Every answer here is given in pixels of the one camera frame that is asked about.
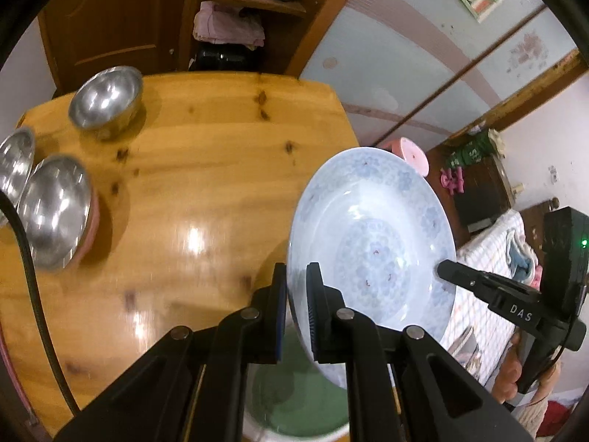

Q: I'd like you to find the dark wooden cabinet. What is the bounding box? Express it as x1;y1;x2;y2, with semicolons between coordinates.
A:
453;157;511;233

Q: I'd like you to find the folded pink cloth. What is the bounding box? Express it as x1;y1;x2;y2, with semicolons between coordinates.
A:
193;1;266;49

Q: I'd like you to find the pink plastic stool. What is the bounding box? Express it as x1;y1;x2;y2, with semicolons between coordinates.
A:
391;137;430;176

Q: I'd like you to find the blue floral plate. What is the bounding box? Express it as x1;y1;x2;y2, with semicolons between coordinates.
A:
288;147;457;390

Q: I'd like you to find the person's right forearm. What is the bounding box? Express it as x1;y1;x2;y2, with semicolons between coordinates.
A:
513;396;553;438

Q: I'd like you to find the light blue cloth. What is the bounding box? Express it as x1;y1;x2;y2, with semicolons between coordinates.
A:
506;230;537;281

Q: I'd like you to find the green plate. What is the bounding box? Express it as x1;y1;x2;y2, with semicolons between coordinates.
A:
251;331;350;438

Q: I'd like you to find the pink steel bowl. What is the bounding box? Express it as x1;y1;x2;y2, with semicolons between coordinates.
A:
17;154;100;270

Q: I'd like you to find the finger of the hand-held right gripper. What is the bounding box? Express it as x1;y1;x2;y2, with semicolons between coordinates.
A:
436;259;542;307

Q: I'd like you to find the small steel bowl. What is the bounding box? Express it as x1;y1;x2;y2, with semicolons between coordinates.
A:
69;66;144;132

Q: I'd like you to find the wooden corner shelf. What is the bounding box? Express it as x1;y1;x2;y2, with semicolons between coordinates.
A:
177;0;375;74

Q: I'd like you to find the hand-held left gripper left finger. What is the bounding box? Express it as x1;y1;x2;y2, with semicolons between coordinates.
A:
55;262;288;442

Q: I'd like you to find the green bag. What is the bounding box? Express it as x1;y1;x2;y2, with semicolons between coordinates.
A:
444;131;491;169

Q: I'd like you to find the person's right hand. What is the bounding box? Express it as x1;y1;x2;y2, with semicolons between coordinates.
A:
493;331;561;413

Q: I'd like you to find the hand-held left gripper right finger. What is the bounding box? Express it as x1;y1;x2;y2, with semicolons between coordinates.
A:
306;262;535;442

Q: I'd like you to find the sliding door wardrobe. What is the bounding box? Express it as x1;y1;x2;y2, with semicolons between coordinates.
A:
299;0;589;148

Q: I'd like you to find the brown wooden door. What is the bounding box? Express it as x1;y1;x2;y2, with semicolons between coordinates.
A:
39;0;194;97

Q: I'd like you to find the black cable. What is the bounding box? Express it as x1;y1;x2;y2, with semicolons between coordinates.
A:
0;191;80;417

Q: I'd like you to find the black pot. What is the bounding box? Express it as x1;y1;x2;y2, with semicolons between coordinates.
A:
191;42;261;72

